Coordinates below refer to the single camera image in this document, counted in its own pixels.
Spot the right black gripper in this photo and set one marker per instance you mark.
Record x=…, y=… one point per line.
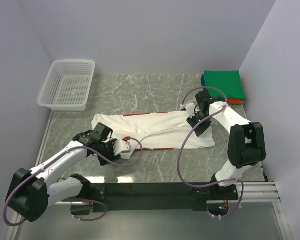
x=201, y=129

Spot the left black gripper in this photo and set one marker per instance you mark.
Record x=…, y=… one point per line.
x=111, y=156

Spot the white t shirt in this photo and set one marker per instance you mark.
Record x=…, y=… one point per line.
x=163, y=130

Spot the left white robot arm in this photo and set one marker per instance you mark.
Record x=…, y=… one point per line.
x=32, y=191

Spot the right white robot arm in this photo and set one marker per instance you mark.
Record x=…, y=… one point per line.
x=246, y=144

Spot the orange folded t shirt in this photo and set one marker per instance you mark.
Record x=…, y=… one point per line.
x=235, y=102

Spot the blue folded t shirt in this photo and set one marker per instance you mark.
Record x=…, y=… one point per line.
x=203, y=83

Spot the green folded t shirt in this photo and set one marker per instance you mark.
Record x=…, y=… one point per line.
x=228, y=82

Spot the black base beam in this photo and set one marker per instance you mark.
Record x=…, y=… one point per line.
x=152, y=196

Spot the white plastic basket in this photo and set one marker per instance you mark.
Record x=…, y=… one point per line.
x=67, y=85

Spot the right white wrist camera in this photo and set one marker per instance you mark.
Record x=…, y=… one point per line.
x=189, y=108

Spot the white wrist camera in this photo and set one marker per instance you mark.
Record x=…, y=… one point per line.
x=122, y=149
x=189, y=108

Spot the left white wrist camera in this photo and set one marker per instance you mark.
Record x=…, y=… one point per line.
x=122, y=149

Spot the aluminium frame rail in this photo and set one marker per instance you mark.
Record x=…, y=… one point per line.
x=260, y=192

